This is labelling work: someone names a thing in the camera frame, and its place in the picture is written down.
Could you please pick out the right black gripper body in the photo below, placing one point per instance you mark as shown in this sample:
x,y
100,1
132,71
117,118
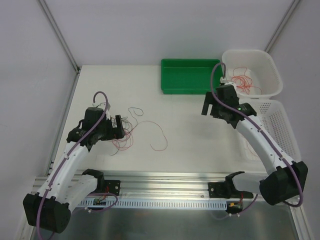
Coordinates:
x,y
208,104

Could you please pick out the left aluminium frame post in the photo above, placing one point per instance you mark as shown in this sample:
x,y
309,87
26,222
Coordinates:
x,y
53,24

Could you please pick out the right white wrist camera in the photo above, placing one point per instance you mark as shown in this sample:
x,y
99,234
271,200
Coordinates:
x,y
224,81

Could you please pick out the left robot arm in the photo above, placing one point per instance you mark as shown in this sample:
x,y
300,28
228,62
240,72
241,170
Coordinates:
x,y
51,207

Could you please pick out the aluminium mounting rail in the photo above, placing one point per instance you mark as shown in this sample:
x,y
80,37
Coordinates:
x,y
162,183

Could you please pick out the white perforated plastic basket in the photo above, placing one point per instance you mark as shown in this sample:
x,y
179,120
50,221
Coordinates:
x,y
274,119

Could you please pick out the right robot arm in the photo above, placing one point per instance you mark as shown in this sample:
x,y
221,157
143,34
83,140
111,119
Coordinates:
x,y
285,178

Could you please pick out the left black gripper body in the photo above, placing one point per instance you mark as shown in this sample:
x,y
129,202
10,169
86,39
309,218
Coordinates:
x,y
118,126

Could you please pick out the aluminium frame post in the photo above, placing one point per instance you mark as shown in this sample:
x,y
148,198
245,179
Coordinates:
x,y
53,24
282,24

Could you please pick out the green plastic tray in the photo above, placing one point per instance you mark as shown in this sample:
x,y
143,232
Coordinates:
x,y
182,76

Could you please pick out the right aluminium frame post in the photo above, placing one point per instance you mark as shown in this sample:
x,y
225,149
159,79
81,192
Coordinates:
x,y
282,24

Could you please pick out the white slotted cable duct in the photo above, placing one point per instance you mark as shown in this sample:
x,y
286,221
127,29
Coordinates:
x,y
176,204

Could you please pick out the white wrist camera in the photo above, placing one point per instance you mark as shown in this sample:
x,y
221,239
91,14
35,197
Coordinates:
x,y
104,105
224,81

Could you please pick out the white solid plastic basket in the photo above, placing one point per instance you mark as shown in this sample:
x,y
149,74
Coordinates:
x,y
254,72

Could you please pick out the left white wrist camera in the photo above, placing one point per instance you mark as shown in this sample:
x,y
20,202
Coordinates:
x,y
104,105

